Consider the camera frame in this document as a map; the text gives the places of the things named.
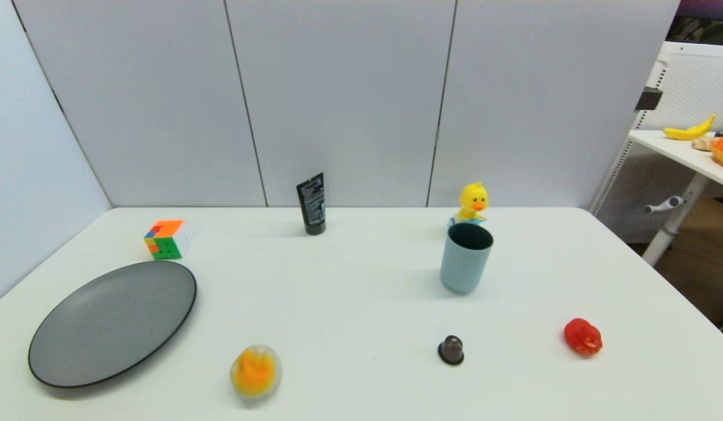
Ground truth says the multicoloured rubiks cube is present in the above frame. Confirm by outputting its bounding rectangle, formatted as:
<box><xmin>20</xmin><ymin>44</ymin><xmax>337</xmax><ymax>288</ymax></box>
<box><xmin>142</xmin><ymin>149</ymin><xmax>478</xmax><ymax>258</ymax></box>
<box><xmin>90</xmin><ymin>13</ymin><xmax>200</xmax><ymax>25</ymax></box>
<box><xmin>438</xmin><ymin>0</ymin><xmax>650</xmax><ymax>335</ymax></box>
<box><xmin>143</xmin><ymin>219</ymin><xmax>192</xmax><ymax>260</ymax></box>

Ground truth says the black squeeze tube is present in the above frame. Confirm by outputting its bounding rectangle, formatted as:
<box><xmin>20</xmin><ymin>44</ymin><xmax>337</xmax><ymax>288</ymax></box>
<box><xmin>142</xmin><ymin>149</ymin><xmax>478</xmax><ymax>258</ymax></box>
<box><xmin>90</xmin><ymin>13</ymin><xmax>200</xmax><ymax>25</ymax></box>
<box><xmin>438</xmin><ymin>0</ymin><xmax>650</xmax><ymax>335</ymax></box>
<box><xmin>296</xmin><ymin>172</ymin><xmax>327</xmax><ymax>236</ymax></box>

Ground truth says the yellow toy duck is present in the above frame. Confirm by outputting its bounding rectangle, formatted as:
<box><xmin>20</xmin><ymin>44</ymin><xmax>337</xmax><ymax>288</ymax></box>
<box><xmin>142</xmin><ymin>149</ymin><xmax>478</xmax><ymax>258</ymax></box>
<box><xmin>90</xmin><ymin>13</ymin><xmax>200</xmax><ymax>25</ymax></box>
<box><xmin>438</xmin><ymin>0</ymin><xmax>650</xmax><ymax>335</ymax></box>
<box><xmin>449</xmin><ymin>181</ymin><xmax>490</xmax><ymax>226</ymax></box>

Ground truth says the light blue cup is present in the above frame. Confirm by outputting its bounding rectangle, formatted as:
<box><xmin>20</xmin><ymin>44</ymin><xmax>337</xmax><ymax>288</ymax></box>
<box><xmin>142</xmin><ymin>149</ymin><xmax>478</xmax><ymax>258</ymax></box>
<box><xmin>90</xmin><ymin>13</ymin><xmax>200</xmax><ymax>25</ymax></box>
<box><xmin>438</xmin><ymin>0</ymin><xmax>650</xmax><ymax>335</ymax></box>
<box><xmin>440</xmin><ymin>222</ymin><xmax>494</xmax><ymax>294</ymax></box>

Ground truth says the brown coffee capsule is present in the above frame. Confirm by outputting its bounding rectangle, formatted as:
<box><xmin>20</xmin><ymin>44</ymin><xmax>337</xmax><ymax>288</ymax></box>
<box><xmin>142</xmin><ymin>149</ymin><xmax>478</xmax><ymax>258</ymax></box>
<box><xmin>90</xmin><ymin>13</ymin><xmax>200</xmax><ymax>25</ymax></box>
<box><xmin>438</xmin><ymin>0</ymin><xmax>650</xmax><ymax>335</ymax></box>
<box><xmin>437</xmin><ymin>335</ymin><xmax>465</xmax><ymax>367</ymax></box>

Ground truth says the white orange bread bun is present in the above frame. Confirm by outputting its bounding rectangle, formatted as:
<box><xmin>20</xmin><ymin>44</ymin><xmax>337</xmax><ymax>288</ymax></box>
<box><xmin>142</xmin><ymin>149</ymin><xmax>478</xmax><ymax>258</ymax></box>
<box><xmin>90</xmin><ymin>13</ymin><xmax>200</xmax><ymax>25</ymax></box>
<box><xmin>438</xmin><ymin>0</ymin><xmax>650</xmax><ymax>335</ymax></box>
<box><xmin>230</xmin><ymin>344</ymin><xmax>283</xmax><ymax>401</ymax></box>

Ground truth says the red toy tomato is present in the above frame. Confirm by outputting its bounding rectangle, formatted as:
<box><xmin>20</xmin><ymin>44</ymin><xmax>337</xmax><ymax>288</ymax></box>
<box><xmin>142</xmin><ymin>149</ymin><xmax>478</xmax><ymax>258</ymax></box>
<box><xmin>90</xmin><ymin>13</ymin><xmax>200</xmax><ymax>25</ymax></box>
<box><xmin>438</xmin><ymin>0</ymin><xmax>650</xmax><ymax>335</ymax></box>
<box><xmin>563</xmin><ymin>318</ymin><xmax>603</xmax><ymax>357</ymax></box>

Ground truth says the dark grey round plate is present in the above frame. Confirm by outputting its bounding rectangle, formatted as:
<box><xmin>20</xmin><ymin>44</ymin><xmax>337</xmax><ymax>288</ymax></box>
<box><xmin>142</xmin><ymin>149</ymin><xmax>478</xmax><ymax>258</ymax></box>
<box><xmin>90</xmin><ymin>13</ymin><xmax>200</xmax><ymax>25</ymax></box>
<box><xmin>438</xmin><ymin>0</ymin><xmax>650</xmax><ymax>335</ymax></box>
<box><xmin>27</xmin><ymin>260</ymin><xmax>198</xmax><ymax>389</ymax></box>

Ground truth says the white side table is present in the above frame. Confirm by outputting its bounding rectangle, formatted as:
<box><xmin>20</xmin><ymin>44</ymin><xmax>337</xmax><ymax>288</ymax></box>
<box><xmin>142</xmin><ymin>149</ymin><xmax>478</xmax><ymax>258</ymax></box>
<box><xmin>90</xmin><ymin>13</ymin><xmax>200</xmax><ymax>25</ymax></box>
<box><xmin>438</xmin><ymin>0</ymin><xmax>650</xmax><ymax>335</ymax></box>
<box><xmin>628</xmin><ymin>130</ymin><xmax>723</xmax><ymax>267</ymax></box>

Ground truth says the yellow banana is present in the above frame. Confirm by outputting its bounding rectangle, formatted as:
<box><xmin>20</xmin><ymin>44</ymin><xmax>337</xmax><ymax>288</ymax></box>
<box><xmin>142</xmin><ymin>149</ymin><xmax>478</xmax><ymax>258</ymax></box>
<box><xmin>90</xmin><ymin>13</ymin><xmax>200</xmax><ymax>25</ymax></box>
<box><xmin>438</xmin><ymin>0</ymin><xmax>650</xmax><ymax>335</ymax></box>
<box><xmin>663</xmin><ymin>113</ymin><xmax>717</xmax><ymax>141</ymax></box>

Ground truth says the white perforated panel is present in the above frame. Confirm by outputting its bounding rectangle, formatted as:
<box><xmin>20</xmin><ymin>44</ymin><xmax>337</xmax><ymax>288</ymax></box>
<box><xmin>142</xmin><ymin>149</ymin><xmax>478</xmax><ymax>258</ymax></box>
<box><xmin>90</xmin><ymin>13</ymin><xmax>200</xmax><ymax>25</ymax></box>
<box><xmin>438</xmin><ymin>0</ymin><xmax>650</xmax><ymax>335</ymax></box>
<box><xmin>587</xmin><ymin>41</ymin><xmax>723</xmax><ymax>243</ymax></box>

